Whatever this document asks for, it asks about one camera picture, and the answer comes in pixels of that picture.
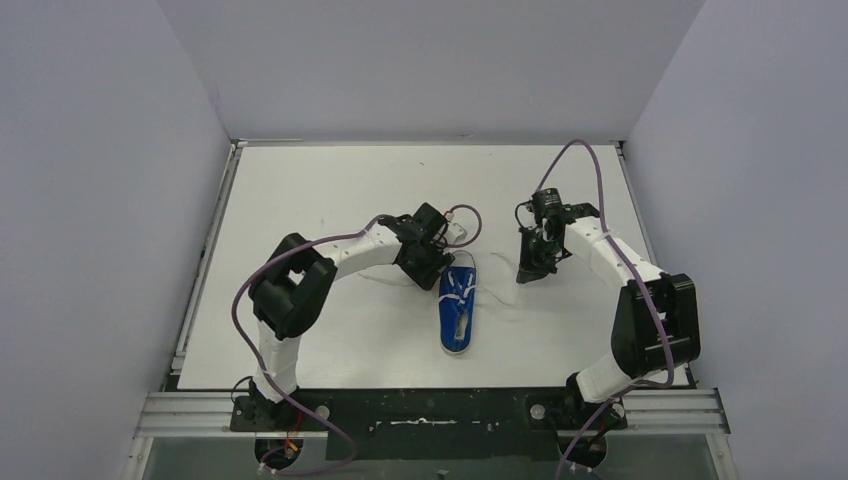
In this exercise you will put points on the blue canvas sneaker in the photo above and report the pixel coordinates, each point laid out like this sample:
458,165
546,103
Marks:
455,316

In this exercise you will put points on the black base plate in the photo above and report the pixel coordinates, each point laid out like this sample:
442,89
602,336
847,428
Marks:
463,424

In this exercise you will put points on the right side aluminium rail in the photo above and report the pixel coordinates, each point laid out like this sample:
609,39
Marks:
634,197

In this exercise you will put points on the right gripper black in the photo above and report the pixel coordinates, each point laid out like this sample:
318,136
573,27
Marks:
530,269

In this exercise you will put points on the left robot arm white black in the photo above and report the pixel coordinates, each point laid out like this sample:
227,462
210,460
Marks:
289,291

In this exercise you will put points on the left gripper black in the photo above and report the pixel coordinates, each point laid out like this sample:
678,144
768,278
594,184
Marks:
429,263

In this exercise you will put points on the left side aluminium rail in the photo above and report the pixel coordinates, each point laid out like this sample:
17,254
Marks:
206,255

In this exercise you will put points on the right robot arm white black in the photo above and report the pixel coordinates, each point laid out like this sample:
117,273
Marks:
656,324

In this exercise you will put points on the white shoelace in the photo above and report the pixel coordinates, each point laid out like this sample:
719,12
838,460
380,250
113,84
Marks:
492,277

